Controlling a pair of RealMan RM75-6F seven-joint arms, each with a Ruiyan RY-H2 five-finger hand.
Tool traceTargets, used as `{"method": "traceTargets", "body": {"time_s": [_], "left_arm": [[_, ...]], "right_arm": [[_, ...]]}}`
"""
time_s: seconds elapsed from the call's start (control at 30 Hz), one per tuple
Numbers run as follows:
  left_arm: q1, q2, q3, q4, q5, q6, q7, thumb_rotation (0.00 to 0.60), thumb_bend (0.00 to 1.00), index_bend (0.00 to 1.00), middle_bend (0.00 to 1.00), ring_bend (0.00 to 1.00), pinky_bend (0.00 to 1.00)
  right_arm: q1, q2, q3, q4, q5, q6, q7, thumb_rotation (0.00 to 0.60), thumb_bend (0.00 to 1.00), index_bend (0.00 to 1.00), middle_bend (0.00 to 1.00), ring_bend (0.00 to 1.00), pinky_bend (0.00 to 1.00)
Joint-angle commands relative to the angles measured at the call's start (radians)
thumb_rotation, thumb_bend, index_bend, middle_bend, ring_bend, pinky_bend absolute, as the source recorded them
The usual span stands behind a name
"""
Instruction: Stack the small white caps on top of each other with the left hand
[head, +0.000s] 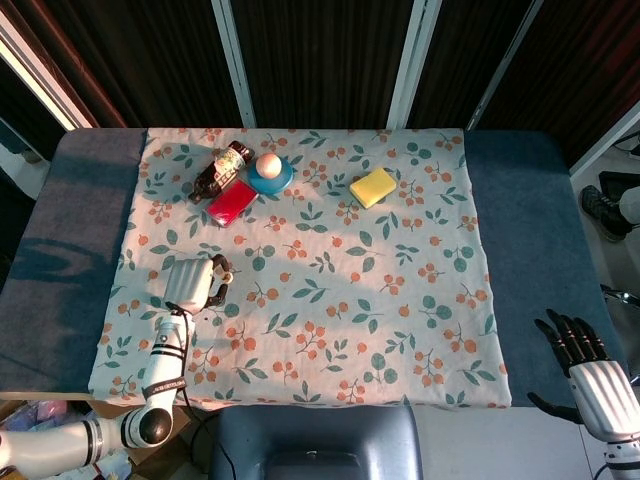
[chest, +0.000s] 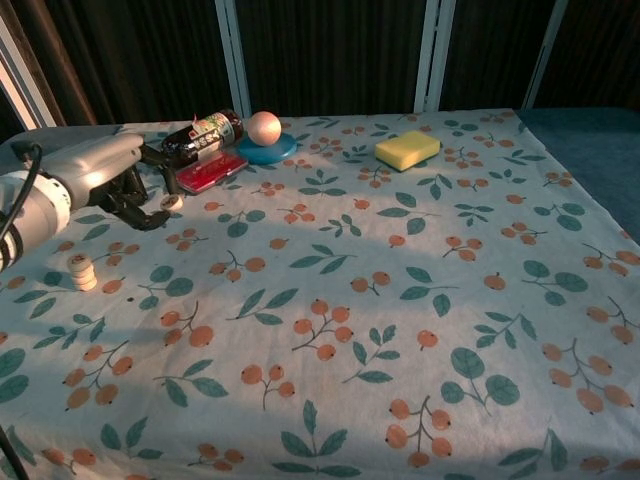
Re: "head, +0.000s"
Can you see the blue grey moulded base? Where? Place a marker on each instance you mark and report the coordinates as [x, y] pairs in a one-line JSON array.
[[320, 430]]

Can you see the floral printed tablecloth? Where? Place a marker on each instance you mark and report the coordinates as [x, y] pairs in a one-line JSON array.
[[320, 300]]

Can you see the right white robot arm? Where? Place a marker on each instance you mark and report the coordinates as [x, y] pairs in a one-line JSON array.
[[622, 462]]

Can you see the chrome metal rod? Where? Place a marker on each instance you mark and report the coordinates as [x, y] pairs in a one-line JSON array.
[[622, 296]]

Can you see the white window frame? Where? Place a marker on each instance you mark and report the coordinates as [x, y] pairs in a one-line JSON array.
[[40, 75]]

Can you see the blue round plate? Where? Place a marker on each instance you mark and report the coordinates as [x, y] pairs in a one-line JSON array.
[[272, 186]]

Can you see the small white cap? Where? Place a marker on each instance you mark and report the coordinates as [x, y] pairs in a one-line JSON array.
[[228, 276]]

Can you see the white angled frame bar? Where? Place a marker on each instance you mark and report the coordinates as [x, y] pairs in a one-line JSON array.
[[605, 145]]

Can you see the pale trouser leg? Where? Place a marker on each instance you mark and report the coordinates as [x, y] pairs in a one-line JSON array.
[[631, 205]]

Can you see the black shoe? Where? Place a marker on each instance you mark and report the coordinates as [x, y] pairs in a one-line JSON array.
[[602, 210]]

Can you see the black floor mat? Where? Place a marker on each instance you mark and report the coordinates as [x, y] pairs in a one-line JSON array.
[[617, 180]]

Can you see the yellow sponge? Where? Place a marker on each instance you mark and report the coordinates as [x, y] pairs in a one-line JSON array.
[[372, 186]]

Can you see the brown glass bottle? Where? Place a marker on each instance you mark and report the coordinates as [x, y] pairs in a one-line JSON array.
[[220, 172]]

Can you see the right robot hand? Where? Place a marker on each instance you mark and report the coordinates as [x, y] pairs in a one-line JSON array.
[[607, 395]]

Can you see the blue fabric table cover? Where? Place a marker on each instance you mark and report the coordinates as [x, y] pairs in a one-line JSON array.
[[540, 225]]

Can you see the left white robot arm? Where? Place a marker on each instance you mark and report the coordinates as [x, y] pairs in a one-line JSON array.
[[165, 365]]

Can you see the pale pink ball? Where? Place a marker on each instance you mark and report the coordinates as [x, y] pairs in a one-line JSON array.
[[269, 165]]

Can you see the brown curtain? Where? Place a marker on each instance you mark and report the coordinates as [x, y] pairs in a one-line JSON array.
[[75, 60]]

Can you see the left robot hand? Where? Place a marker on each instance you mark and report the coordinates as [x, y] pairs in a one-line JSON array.
[[187, 282]]

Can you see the multicoloured packet bundle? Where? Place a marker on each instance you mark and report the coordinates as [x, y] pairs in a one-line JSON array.
[[30, 415]]

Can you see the white metal partition post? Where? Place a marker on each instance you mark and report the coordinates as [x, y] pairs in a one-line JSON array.
[[415, 60], [505, 60], [235, 60]]

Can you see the red flat tin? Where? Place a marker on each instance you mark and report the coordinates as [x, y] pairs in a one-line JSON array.
[[231, 205]]

